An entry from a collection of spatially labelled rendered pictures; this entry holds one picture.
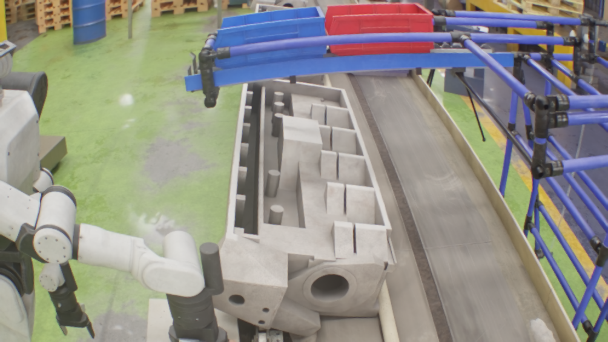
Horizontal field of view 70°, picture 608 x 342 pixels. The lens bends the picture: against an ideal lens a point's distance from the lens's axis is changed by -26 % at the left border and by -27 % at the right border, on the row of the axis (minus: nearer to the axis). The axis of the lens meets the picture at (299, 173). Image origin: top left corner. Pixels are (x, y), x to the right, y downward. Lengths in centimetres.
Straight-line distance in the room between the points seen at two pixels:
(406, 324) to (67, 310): 93
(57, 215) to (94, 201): 251
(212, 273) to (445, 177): 115
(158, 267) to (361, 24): 88
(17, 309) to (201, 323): 50
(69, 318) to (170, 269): 75
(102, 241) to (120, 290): 173
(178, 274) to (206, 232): 207
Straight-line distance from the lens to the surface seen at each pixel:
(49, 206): 92
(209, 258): 95
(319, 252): 121
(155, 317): 127
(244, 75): 150
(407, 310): 136
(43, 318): 260
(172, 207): 321
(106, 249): 92
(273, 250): 118
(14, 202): 91
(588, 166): 118
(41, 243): 89
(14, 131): 104
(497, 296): 144
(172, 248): 97
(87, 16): 781
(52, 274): 147
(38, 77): 124
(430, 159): 206
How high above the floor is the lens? 165
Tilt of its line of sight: 28 degrees down
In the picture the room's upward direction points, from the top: straight up
